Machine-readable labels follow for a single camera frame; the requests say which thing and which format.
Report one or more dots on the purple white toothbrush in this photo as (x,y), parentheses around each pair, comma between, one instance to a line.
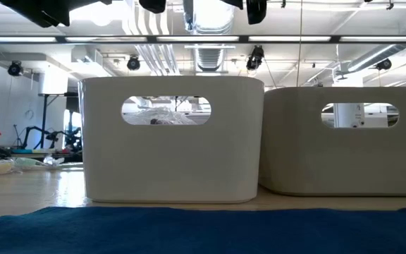
(159,118)

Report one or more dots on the green white toothbrush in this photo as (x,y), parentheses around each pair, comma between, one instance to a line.
(30,163)

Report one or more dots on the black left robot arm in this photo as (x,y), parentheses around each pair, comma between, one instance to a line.
(48,8)

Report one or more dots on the black background robot arm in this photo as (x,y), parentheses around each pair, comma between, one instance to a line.
(37,135)

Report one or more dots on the black ceiling spotlight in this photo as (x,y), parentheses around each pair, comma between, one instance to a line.
(133,63)
(14,68)
(256,58)
(384,64)

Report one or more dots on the black crossbar with light strips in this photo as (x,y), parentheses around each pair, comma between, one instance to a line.
(60,39)

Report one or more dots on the white square pillar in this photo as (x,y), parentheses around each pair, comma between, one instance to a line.
(349,114)

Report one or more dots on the white plastic bin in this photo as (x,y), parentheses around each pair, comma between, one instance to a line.
(171,166)

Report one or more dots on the white box on pole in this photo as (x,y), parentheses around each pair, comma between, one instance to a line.
(53,83)

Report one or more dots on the pale grey plastic bin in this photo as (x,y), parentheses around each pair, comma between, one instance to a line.
(330,166)

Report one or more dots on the black vertical pole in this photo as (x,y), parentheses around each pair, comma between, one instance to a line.
(44,120)

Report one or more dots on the blue cloth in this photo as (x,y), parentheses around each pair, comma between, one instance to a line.
(203,233)

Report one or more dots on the white ventilation duct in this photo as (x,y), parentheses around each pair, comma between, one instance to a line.
(211,17)

